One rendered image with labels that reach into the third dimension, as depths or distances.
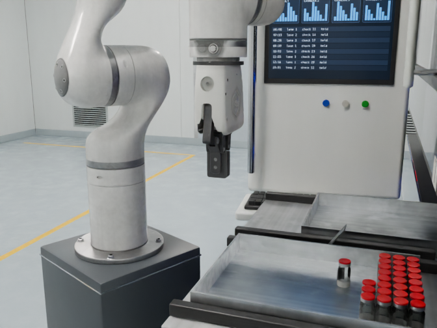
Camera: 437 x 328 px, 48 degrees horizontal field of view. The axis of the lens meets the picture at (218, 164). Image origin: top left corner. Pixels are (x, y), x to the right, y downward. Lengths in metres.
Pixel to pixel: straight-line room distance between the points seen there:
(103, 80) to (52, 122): 6.91
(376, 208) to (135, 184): 0.61
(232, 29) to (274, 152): 0.98
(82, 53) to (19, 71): 6.86
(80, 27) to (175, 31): 5.75
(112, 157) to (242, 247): 0.31
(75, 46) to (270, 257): 0.54
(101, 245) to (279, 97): 0.82
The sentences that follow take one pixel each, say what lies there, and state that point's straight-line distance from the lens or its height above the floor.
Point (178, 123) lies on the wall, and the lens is 6.76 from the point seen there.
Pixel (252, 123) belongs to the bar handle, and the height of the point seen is 1.05.
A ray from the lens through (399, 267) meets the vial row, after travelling 0.87.
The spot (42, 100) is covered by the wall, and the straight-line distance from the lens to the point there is 7.89.
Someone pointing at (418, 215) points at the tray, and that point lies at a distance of 1.29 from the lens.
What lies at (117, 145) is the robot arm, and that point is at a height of 1.09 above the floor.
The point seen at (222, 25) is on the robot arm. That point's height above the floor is 1.31.
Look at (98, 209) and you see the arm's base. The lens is 1.02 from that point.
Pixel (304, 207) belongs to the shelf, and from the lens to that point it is 1.28.
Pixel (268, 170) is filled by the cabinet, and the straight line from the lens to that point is 1.65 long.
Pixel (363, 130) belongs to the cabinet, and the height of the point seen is 1.03.
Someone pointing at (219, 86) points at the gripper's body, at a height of 1.22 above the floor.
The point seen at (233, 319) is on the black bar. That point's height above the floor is 0.89.
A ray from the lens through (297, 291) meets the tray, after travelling 0.85.
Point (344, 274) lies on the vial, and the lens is 0.86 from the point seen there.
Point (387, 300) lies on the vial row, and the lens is 0.76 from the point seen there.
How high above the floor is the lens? 1.27
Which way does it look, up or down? 13 degrees down
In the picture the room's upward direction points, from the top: straight up
